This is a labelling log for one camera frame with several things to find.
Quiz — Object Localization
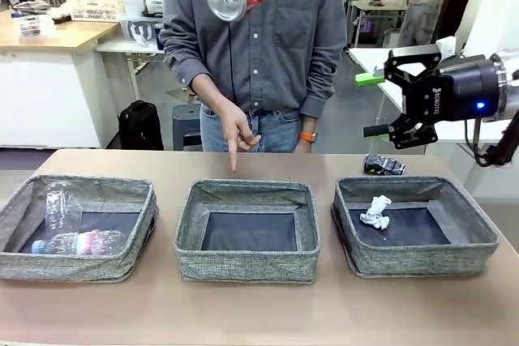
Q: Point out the person's left forearm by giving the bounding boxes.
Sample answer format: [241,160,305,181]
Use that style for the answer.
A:
[302,114,322,133]

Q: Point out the thin black cord on shirt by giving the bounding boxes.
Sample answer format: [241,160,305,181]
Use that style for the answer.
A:
[225,20,238,105]

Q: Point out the plastic bottle with pink label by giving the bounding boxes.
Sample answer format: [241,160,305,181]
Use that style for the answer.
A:
[31,229,123,258]

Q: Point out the person's right hand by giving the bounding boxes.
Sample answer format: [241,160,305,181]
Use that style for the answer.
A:
[221,100,263,173]

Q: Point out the large white table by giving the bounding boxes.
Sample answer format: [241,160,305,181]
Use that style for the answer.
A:
[348,48,519,149]

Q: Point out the grey plastic stool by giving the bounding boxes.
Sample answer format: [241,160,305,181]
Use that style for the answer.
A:
[172,102,203,152]

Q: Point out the white background desk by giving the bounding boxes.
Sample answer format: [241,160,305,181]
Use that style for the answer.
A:
[96,37,167,100]

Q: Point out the white paper ball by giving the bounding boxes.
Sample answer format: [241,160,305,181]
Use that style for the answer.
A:
[359,194,393,230]

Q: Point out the person's right forearm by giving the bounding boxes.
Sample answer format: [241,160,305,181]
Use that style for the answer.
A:
[189,73,233,120]

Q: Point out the grey fabric basket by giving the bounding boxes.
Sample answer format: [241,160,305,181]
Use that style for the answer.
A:
[331,177,500,280]
[0,175,159,284]
[174,178,322,285]

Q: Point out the clear crushed plastic bottle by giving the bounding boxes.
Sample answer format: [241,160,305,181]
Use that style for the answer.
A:
[44,182,83,238]

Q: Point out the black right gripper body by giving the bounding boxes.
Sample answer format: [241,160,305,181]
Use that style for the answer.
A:
[399,56,507,125]

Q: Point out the white plastic tub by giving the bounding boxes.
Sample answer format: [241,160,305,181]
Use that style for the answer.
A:
[123,0,146,19]

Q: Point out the black backpack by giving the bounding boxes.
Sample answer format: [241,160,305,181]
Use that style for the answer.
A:
[117,100,165,152]

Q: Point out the crushed black soda can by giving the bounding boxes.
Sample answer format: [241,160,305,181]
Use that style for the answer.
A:
[362,153,408,177]

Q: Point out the white box with dark logo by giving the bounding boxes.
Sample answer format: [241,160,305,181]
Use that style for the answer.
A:
[126,18,157,43]

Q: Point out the person's grey button shirt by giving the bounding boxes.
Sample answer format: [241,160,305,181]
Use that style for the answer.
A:
[159,0,348,118]

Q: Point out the person's blue jeans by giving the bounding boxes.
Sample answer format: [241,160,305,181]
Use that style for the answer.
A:
[200,102,306,154]

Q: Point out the right arm black cable sleeve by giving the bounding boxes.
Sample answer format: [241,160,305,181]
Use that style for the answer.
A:
[461,110,519,169]

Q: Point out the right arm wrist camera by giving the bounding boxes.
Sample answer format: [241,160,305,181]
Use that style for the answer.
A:
[436,36,458,58]

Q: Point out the clear plastic storage box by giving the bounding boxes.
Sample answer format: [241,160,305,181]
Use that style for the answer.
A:
[18,15,56,41]

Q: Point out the white slotted plastic crate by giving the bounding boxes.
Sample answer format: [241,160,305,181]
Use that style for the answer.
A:
[64,0,126,22]

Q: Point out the background white lab table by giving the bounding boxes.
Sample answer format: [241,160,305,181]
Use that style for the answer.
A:
[348,0,406,49]

